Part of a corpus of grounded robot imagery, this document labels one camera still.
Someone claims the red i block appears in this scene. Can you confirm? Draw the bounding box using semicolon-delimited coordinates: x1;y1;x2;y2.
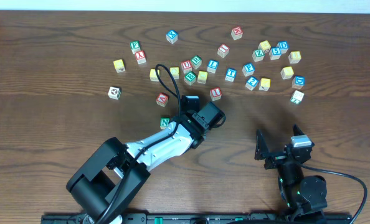
217;44;230;58
209;87;222;101

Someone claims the green N block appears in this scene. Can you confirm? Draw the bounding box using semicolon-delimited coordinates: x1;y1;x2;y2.
159;117;170;129

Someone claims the green R block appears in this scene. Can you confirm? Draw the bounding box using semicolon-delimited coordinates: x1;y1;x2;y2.
191;55;202;70

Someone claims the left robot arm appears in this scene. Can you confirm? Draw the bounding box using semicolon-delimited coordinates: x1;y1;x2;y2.
66;96;225;223

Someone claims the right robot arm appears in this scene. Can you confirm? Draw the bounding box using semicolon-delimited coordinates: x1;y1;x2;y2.
254;125;328;222

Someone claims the white green block right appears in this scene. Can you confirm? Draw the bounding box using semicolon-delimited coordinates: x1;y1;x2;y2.
290;90;305;105

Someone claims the red A block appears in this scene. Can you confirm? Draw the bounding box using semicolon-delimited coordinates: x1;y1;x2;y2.
156;93;169;107

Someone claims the green B block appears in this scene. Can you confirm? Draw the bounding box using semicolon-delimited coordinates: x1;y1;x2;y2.
184;72;197;86

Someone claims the yellow block beside B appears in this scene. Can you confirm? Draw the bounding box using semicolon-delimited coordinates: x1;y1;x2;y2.
197;71;208;84

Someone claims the blue D block lower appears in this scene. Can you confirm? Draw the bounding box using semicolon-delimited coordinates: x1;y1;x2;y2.
292;76;305;90

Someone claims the blue d block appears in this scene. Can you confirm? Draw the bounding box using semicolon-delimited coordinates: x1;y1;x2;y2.
277;41;289;54
292;76;305;90

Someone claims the yellow block centre left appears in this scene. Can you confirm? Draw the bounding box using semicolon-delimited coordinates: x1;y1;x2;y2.
169;67;180;80

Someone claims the red U block centre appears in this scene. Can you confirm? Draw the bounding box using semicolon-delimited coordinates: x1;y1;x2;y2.
181;60;192;74

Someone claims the yellow block beside 2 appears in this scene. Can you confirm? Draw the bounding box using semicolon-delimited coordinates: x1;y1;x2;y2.
259;78;271;91

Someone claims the blue L block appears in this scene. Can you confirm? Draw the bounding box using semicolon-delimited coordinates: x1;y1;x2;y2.
207;60;219;73

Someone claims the blue T block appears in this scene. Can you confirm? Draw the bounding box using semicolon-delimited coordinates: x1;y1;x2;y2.
225;68;237;82

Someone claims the yellow block beside U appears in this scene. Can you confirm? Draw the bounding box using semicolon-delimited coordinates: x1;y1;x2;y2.
149;68;160;82

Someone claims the blue 2 block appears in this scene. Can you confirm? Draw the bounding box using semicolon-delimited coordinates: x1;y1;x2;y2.
245;76;259;91

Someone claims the blue P block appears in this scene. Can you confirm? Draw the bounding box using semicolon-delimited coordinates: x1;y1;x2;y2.
242;63;255;77

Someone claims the yellow block far right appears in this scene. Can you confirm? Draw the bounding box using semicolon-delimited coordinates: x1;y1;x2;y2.
288;51;301;64

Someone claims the blue 5 block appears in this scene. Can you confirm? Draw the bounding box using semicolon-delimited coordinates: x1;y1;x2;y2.
269;47;282;60

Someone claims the green Z block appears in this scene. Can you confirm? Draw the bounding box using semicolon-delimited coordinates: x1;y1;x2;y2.
252;49;265;62

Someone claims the blue D block upper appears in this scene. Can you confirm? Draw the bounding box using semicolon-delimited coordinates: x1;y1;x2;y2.
277;41;289;54

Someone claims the red Y block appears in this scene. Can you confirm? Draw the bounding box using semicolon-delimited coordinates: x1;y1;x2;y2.
135;50;146;64

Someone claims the white soccer ball block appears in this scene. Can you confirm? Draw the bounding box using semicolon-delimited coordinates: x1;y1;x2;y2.
108;86;121;100

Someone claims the blue X block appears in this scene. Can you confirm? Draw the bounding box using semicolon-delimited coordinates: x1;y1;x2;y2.
166;30;178;44

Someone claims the yellow block top right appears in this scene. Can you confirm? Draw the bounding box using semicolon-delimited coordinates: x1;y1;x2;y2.
258;40;271;54

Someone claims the red block top right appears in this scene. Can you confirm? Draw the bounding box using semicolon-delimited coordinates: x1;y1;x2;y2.
231;26;243;40

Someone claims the yellow block far left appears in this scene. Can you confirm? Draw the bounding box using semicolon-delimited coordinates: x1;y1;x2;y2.
113;59;125;73

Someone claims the green F block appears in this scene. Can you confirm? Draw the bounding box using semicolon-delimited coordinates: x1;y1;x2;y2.
130;40;141;54

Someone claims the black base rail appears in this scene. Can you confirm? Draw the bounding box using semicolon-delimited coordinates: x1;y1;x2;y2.
40;212;353;224

